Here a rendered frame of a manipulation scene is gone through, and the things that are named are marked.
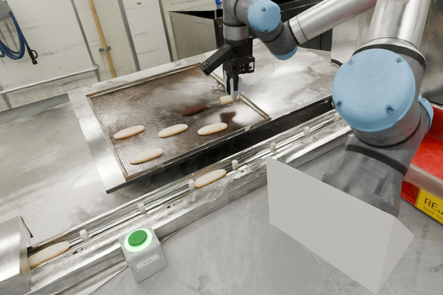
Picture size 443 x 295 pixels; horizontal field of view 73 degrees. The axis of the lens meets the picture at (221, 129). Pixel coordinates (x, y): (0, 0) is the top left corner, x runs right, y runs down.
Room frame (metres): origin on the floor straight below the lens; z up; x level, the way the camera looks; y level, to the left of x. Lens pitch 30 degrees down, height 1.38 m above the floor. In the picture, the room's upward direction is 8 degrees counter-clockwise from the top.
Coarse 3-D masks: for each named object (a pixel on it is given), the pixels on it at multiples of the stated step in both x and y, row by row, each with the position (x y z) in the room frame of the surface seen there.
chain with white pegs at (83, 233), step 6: (336, 114) 0.88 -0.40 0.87; (336, 120) 0.87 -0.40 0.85; (306, 132) 0.81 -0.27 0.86; (270, 144) 0.75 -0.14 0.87; (234, 162) 0.68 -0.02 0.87; (234, 168) 0.68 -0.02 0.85; (192, 180) 0.63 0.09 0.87; (192, 186) 0.62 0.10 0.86; (138, 204) 0.56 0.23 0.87; (144, 210) 0.56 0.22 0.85; (108, 228) 0.53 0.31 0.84; (84, 234) 0.49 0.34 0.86; (96, 234) 0.51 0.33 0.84; (84, 240) 0.49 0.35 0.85; (72, 246) 0.49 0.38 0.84
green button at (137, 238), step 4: (132, 232) 0.44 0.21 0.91; (136, 232) 0.44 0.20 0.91; (140, 232) 0.44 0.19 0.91; (144, 232) 0.44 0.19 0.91; (132, 236) 0.43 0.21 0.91; (136, 236) 0.43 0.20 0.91; (140, 236) 0.43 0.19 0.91; (144, 236) 0.43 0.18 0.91; (128, 240) 0.42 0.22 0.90; (132, 240) 0.42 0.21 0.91; (136, 240) 0.42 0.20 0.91; (140, 240) 0.42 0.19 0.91; (144, 240) 0.42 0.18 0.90; (132, 244) 0.41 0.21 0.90; (136, 244) 0.41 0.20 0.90; (140, 244) 0.41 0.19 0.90
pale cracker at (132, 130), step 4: (128, 128) 0.86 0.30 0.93; (132, 128) 0.85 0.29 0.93; (136, 128) 0.85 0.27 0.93; (140, 128) 0.85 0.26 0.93; (120, 132) 0.84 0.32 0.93; (124, 132) 0.84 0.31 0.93; (128, 132) 0.84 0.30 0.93; (132, 132) 0.84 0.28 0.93; (136, 132) 0.84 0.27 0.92; (116, 136) 0.82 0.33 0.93; (120, 136) 0.82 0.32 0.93; (124, 136) 0.82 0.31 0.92; (128, 136) 0.83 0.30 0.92
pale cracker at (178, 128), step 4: (180, 124) 0.86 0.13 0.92; (184, 124) 0.86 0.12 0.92; (168, 128) 0.84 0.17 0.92; (172, 128) 0.84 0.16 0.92; (176, 128) 0.84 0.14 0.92; (180, 128) 0.84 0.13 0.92; (184, 128) 0.84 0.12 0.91; (160, 132) 0.83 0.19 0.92; (164, 132) 0.82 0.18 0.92; (168, 132) 0.82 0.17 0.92; (172, 132) 0.82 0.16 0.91; (176, 132) 0.83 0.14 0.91; (160, 136) 0.81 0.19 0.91; (164, 136) 0.81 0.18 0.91
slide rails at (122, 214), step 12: (324, 120) 0.88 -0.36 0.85; (300, 132) 0.82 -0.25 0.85; (312, 132) 0.81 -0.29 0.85; (276, 144) 0.77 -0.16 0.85; (288, 144) 0.76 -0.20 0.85; (252, 156) 0.73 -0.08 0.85; (264, 156) 0.72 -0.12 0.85; (228, 168) 0.69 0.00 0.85; (240, 168) 0.68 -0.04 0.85; (168, 192) 0.62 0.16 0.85; (144, 204) 0.58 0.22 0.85; (120, 216) 0.55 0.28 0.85; (96, 228) 0.52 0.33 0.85; (60, 240) 0.50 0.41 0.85; (72, 240) 0.49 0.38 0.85; (36, 252) 0.47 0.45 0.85
